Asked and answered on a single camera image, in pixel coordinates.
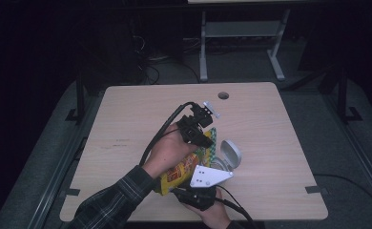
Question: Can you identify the grey metal floor rail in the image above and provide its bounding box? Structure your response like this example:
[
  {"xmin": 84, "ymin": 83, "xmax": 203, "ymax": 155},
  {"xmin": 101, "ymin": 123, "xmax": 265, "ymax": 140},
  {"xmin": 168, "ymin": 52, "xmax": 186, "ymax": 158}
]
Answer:
[
  {"xmin": 320, "ymin": 94, "xmax": 372, "ymax": 206},
  {"xmin": 26, "ymin": 94, "xmax": 94, "ymax": 229}
]

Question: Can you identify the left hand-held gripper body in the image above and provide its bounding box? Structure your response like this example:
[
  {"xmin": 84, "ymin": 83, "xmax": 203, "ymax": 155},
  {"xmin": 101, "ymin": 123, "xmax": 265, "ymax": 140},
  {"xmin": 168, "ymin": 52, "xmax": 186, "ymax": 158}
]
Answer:
[{"xmin": 177, "ymin": 100, "xmax": 221, "ymax": 144}]

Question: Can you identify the person's left hand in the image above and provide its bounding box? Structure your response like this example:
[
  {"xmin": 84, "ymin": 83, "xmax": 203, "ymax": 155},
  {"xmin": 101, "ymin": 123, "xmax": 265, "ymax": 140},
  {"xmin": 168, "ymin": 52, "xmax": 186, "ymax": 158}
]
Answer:
[{"xmin": 142, "ymin": 123, "xmax": 200, "ymax": 179}]

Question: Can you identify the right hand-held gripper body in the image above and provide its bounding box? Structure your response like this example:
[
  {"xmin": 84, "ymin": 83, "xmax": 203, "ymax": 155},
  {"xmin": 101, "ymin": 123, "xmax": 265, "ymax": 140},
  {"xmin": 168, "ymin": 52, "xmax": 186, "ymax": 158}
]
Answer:
[{"xmin": 171, "ymin": 164, "xmax": 235, "ymax": 212}]

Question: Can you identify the right hand-held gripper black cable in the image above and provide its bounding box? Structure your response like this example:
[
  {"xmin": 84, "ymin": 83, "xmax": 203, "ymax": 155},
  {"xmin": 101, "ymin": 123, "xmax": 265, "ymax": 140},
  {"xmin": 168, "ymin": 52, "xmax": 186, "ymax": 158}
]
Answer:
[{"xmin": 214, "ymin": 185, "xmax": 256, "ymax": 229}]

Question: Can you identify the black tape strip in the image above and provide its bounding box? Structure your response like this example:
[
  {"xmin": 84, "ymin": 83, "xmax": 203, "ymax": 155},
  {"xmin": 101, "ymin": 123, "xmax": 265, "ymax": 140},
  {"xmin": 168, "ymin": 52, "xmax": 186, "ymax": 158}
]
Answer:
[
  {"xmin": 59, "ymin": 188, "xmax": 81, "ymax": 198},
  {"xmin": 304, "ymin": 185, "xmax": 329, "ymax": 196}
]

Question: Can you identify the yellow spout pouch green cap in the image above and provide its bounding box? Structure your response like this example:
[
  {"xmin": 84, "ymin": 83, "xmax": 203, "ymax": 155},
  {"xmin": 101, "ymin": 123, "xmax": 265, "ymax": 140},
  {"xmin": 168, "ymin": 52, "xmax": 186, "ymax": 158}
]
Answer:
[{"xmin": 154, "ymin": 127, "xmax": 218, "ymax": 197}]

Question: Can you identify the black floor cable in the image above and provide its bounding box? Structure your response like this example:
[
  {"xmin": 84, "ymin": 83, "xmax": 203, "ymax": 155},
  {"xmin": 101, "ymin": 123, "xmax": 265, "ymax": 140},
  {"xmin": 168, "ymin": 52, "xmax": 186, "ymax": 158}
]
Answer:
[{"xmin": 312, "ymin": 173, "xmax": 372, "ymax": 214}]

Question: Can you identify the black metal stand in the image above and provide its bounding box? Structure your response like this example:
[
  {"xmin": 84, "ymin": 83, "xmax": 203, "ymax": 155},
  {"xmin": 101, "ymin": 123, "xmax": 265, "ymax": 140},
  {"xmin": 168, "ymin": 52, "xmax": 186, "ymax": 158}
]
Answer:
[
  {"xmin": 65, "ymin": 79, "xmax": 87, "ymax": 124},
  {"xmin": 328, "ymin": 63, "xmax": 364, "ymax": 124}
]

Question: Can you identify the person's right hand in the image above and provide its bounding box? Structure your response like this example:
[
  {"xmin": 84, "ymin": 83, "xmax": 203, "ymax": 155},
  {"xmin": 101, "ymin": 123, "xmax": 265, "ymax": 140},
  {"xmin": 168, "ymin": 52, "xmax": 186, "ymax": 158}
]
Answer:
[{"xmin": 187, "ymin": 189, "xmax": 233, "ymax": 229}]

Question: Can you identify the white metal desk frame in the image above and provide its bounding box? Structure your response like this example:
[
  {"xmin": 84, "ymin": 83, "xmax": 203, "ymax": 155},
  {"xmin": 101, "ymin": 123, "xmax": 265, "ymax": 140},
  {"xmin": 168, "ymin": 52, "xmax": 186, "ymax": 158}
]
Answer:
[{"xmin": 187, "ymin": 0, "xmax": 322, "ymax": 82}]

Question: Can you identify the tangle of floor cables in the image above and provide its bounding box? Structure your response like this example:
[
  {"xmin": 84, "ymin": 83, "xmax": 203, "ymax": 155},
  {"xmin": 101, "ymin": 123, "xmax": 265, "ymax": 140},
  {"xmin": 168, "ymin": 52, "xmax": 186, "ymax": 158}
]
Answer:
[{"xmin": 131, "ymin": 33, "xmax": 201, "ymax": 86}]

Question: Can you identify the clear jar with white lid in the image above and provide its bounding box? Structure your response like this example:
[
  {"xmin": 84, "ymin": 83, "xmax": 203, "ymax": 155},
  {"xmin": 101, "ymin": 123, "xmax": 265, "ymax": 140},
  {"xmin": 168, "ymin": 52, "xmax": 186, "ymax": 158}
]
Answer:
[{"xmin": 210, "ymin": 138, "xmax": 243, "ymax": 174}]

